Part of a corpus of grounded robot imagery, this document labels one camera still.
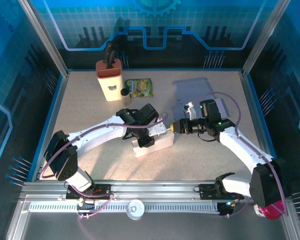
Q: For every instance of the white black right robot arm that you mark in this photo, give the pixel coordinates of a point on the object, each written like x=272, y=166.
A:
x=240, y=147

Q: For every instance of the cream knife block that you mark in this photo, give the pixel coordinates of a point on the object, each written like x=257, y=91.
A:
x=110, y=82

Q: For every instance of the white round can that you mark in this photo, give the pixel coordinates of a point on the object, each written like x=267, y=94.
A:
x=135, y=210

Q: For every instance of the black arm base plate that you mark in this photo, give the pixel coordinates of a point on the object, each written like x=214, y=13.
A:
x=206, y=191
x=105, y=190

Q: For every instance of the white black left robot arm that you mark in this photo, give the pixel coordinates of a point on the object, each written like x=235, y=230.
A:
x=95, y=135

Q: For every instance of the green yellow snack bag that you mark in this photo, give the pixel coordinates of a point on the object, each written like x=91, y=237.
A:
x=142, y=87

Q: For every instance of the black controller board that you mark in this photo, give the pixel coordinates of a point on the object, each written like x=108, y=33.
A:
x=86, y=205
x=226, y=208

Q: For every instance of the aluminium frame post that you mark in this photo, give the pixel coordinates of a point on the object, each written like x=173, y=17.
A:
x=262, y=42
x=47, y=42

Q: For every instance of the beige bottle black cap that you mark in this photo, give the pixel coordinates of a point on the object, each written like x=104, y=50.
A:
x=124, y=92

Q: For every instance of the pink lidded container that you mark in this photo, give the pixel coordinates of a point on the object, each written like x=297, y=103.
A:
x=271, y=215

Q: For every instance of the aluminium front rail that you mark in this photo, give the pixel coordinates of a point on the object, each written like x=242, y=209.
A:
x=152, y=190

